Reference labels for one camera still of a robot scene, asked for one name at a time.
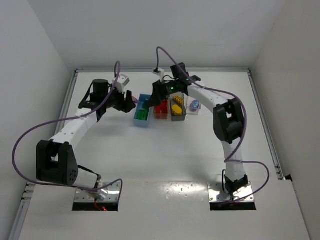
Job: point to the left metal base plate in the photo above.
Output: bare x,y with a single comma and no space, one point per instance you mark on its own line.
108,194

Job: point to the grey translucent bin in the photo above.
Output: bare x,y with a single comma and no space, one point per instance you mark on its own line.
183,116

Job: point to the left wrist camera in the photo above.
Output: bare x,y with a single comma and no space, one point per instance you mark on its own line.
121,83

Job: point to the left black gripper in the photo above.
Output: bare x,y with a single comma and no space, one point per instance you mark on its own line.
127,101

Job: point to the yellow rounded lego brick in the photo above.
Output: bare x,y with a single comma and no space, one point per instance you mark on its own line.
176,110

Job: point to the yellow striped lego brick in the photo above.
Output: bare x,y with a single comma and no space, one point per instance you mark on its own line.
178,99

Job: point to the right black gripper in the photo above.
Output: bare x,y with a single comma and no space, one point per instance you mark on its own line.
157,94

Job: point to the tan translucent bin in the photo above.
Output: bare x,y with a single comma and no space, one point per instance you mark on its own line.
161,116

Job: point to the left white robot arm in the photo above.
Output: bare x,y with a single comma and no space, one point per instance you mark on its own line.
55,158

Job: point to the blue rectangular bin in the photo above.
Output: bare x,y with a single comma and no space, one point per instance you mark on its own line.
137,123

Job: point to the clear transparent bin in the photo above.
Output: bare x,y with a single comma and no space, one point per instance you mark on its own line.
189,100

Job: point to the green number lego brick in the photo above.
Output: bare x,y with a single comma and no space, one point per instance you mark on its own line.
146,104

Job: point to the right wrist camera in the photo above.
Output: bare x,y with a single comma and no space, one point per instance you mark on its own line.
159,72

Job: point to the green lego plate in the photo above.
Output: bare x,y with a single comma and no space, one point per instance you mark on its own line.
142,115

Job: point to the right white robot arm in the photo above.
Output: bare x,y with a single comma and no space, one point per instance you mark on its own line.
228,120

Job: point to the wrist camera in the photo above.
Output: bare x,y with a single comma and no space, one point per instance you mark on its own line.
121,83
159,72

